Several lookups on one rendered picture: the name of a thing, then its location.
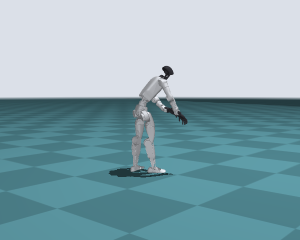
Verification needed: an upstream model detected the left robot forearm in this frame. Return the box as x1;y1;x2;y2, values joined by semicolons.
156;99;167;112

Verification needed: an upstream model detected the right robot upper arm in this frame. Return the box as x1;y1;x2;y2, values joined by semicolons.
158;79;173;102

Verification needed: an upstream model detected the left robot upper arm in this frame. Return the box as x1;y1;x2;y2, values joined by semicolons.
151;96;159;103

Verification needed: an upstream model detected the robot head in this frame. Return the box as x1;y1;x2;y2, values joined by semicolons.
158;66;174;80

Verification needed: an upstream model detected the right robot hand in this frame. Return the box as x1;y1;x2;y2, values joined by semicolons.
176;111;188;125

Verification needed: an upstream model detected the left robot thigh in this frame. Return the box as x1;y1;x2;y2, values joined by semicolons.
132;110;145;145

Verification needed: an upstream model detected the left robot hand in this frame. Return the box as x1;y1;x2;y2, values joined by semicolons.
164;107;177;117

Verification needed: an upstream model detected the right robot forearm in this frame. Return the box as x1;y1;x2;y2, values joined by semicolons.
170;94;179;115

